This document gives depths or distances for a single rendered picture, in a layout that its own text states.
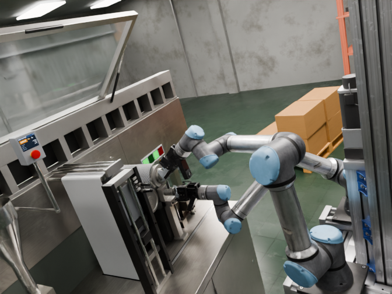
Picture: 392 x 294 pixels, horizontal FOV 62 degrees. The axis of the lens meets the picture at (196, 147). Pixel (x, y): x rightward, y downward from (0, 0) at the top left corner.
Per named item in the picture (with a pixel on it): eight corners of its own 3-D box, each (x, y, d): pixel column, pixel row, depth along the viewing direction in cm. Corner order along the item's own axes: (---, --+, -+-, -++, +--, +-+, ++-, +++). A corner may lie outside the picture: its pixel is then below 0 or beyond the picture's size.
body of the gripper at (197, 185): (181, 180, 173) (201, 180, 167) (185, 194, 175) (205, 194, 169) (174, 188, 166) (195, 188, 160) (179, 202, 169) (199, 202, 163)
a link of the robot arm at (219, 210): (222, 229, 158) (216, 210, 154) (216, 218, 169) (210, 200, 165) (237, 223, 159) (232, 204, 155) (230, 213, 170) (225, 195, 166)
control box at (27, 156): (30, 166, 105) (16, 137, 102) (21, 165, 109) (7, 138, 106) (49, 156, 110) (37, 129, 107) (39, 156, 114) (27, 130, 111)
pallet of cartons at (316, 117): (350, 133, 453) (344, 83, 430) (319, 174, 372) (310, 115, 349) (292, 133, 510) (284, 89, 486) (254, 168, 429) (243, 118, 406)
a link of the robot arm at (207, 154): (227, 153, 141) (212, 134, 144) (209, 164, 135) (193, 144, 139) (221, 161, 147) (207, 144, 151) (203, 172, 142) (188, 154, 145)
